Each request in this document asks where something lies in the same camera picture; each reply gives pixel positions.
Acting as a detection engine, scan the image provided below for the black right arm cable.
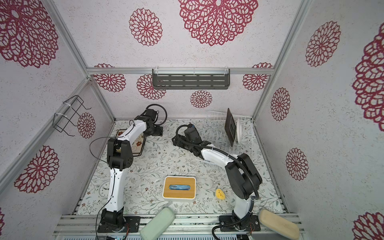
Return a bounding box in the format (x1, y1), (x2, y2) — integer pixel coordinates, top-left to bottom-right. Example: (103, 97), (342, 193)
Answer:
(174, 123), (261, 240)

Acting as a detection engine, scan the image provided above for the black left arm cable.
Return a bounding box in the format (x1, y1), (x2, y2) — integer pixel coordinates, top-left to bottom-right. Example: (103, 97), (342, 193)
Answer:
(145, 103), (168, 127)

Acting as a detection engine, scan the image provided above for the white wooden tissue box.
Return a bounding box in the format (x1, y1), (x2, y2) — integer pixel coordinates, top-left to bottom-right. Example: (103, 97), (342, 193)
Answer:
(162, 176), (197, 201)

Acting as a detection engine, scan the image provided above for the black wire wall basket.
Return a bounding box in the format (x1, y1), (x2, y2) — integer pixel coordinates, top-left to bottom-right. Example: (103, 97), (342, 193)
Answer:
(52, 95), (91, 137)

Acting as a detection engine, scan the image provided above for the small white round plate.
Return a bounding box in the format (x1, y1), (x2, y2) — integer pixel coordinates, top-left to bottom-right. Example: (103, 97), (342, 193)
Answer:
(237, 118), (243, 143)

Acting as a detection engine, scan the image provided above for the white wire dish rack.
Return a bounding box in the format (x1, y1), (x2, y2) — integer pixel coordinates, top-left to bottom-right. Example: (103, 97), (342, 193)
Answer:
(197, 111), (254, 168)

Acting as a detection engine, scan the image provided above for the beige padded cushion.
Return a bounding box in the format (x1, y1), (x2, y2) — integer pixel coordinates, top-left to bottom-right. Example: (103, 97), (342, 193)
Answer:
(258, 209), (300, 240)

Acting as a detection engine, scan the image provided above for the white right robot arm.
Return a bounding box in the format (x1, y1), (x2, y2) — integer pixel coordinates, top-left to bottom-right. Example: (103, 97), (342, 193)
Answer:
(172, 124), (263, 225)

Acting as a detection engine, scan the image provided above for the yellow sponge piece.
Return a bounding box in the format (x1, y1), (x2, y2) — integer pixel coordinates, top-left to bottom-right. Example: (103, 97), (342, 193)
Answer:
(215, 189), (226, 200)

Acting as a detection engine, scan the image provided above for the white alarm clock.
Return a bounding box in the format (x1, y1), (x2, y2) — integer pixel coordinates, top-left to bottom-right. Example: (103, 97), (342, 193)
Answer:
(98, 180), (111, 199)

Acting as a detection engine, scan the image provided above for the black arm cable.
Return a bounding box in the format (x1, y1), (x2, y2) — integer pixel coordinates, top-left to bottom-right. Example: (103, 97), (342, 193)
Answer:
(145, 103), (168, 127)
(174, 123), (261, 240)

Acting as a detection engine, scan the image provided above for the grey wall shelf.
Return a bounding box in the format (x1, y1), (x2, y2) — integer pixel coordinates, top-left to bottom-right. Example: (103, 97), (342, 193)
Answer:
(152, 68), (231, 90)

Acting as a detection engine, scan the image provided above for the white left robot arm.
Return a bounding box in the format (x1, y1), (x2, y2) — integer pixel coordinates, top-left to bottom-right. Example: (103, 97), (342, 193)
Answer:
(98, 106), (163, 233)

